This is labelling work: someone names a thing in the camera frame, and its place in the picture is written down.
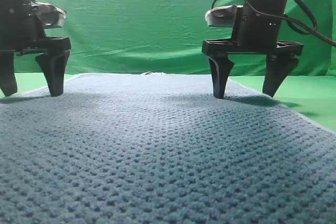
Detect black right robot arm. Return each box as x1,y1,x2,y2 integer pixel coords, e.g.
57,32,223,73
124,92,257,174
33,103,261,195
1,0,71,97

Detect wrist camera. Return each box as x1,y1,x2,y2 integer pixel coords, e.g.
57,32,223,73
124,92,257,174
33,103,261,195
205,5,237,27
32,3,67,29

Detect black cable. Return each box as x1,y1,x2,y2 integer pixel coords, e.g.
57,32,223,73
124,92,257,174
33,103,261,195
211,0,336,48

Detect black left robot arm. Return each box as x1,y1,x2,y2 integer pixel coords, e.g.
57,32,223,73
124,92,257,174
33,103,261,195
202,0,303,99

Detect blue waffle towel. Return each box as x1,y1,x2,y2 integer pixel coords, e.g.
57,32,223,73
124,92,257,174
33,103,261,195
1,73,335,223

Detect green backdrop cloth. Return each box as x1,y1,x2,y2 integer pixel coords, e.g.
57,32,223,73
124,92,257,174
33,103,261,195
38,0,335,76

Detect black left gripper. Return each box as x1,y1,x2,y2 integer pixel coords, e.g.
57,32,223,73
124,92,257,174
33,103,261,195
202,6,303,99

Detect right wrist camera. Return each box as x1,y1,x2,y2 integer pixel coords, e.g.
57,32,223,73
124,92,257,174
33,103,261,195
32,3,67,29

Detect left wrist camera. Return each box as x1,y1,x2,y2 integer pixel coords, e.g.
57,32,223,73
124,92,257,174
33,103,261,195
205,5,237,27

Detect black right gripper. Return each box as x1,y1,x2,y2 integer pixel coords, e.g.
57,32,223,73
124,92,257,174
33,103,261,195
1,4,71,97

